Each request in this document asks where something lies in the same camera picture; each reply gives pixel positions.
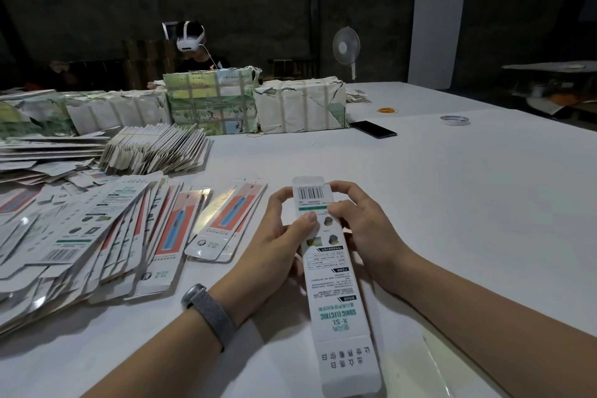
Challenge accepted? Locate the white strapped wrapped bundle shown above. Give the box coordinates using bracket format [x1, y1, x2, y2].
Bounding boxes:
[254, 76, 348, 134]

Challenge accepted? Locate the fanned stack of white cartons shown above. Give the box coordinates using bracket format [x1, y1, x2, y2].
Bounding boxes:
[98, 123, 214, 176]

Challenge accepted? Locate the dark wooden chair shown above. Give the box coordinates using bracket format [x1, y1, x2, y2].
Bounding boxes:
[269, 57, 318, 80]

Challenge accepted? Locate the person's right forearm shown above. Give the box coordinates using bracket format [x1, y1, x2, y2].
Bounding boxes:
[396, 253, 597, 398]

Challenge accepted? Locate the white standing fan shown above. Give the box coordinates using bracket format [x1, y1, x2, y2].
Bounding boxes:
[333, 26, 362, 81]

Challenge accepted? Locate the row of white wrapped bundles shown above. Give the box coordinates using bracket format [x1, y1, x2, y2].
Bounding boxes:
[0, 88, 172, 137]

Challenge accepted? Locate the white head-mounted camera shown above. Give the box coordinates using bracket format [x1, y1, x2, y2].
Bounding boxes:
[162, 20, 206, 52]

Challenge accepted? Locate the green printed wrapped bundle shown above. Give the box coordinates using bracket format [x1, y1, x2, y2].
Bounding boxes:
[163, 67, 263, 136]

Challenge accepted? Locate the black smartphone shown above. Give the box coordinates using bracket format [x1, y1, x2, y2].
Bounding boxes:
[349, 119, 399, 139]

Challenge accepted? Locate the cluttered side table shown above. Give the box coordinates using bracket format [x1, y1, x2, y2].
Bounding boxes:
[502, 60, 597, 124]

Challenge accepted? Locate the person's right hand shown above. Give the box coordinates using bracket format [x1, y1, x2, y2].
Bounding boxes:
[328, 180, 421, 296]

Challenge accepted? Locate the white board panel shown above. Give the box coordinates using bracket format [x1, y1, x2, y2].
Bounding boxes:
[407, 0, 466, 91]

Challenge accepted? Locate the grey band wristwatch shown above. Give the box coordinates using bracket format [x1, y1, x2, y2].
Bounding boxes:
[181, 283, 238, 350]

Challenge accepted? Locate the person's left hand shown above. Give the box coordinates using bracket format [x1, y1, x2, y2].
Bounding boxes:
[210, 186, 320, 324]

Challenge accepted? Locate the pile of cartons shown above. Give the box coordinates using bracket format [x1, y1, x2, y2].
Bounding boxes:
[0, 127, 268, 338]

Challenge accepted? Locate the white toothbrush carton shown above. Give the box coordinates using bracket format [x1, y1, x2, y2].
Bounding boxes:
[293, 175, 384, 398]

